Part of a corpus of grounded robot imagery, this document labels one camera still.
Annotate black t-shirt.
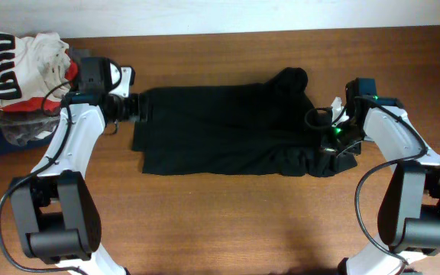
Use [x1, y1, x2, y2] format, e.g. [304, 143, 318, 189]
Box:
[131, 67, 358, 177]

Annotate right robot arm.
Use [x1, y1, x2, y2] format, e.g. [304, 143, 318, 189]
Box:
[325, 78, 440, 275]

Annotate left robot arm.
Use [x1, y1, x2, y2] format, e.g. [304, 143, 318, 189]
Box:
[2, 57, 145, 274]

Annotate red folded garment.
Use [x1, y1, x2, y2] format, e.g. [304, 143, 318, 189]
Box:
[0, 60, 79, 113]

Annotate grey folded garment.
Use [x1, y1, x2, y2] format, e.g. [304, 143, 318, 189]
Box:
[0, 47, 93, 147]

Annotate navy blue folded garment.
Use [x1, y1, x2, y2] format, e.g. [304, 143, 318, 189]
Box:
[0, 111, 60, 155]

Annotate right black cable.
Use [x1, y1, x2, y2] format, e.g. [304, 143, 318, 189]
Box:
[303, 95, 429, 267]

